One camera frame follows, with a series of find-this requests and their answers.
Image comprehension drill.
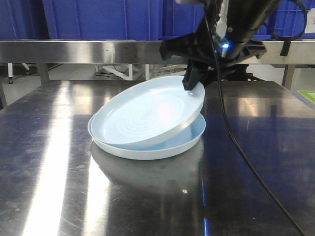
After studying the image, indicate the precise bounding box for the black cable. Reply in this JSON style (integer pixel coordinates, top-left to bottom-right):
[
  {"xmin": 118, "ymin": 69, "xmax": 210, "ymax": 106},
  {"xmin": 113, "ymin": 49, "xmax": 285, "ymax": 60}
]
[{"xmin": 203, "ymin": 0, "xmax": 308, "ymax": 236}]

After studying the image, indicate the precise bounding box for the right blue plastic crate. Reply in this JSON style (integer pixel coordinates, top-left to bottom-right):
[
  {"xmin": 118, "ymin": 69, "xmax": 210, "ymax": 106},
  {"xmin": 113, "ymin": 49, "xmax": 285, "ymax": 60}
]
[{"xmin": 159, "ymin": 0, "xmax": 315, "ymax": 41}]

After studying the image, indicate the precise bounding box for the light blue plate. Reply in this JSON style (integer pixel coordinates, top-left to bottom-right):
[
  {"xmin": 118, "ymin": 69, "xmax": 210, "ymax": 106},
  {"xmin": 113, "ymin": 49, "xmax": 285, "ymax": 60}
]
[
  {"xmin": 92, "ymin": 114, "xmax": 206, "ymax": 160},
  {"xmin": 91, "ymin": 76, "xmax": 205, "ymax": 148}
]

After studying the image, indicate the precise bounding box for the black tape strip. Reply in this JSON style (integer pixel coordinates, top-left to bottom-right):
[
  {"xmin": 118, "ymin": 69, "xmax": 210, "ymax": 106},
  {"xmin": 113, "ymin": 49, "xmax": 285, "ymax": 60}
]
[{"xmin": 280, "ymin": 41, "xmax": 291, "ymax": 57}]

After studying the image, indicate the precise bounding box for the middle blue plastic crate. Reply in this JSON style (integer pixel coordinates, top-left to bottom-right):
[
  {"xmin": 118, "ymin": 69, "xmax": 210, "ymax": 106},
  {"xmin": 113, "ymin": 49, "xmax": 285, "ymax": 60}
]
[{"xmin": 43, "ymin": 0, "xmax": 163, "ymax": 41}]

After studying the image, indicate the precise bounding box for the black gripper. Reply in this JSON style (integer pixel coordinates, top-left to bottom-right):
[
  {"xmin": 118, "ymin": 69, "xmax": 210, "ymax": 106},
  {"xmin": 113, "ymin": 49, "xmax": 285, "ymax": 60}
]
[{"xmin": 159, "ymin": 16, "xmax": 266, "ymax": 90}]

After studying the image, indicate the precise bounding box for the left blue plastic crate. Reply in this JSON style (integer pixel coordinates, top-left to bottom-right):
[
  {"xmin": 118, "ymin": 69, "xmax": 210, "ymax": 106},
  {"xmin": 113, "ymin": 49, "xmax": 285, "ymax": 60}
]
[{"xmin": 0, "ymin": 0, "xmax": 49, "ymax": 40}]

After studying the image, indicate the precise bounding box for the stainless steel shelf rail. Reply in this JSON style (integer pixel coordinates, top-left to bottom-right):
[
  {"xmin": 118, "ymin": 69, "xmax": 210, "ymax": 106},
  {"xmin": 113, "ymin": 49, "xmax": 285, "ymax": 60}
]
[{"xmin": 0, "ymin": 39, "xmax": 315, "ymax": 64}]

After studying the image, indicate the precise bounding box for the white paper label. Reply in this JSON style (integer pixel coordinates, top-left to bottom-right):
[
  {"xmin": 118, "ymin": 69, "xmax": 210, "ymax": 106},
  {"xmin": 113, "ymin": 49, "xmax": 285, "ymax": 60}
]
[{"xmin": 305, "ymin": 8, "xmax": 315, "ymax": 33}]

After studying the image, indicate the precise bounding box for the white metal frame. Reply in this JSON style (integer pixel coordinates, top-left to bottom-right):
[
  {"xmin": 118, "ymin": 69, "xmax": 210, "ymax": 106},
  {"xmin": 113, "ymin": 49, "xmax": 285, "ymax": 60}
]
[{"xmin": 94, "ymin": 64, "xmax": 187, "ymax": 81}]

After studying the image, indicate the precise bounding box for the blue plastic crate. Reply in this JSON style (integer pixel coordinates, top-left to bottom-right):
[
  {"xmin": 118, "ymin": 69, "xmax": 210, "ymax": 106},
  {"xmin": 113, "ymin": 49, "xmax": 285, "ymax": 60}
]
[
  {"xmin": 159, "ymin": 0, "xmax": 315, "ymax": 41},
  {"xmin": 43, "ymin": 0, "xmax": 163, "ymax": 41},
  {"xmin": 0, "ymin": 0, "xmax": 49, "ymax": 40}
]

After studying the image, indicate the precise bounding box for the green floor mat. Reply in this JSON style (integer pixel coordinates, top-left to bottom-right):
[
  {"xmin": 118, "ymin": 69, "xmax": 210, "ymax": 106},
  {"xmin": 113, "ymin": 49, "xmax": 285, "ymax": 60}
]
[{"xmin": 296, "ymin": 90, "xmax": 315, "ymax": 107}]

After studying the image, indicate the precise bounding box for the black office chair base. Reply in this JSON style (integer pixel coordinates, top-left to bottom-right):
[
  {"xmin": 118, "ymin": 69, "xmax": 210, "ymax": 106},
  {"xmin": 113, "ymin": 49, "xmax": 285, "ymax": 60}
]
[{"xmin": 221, "ymin": 64, "xmax": 263, "ymax": 81}]

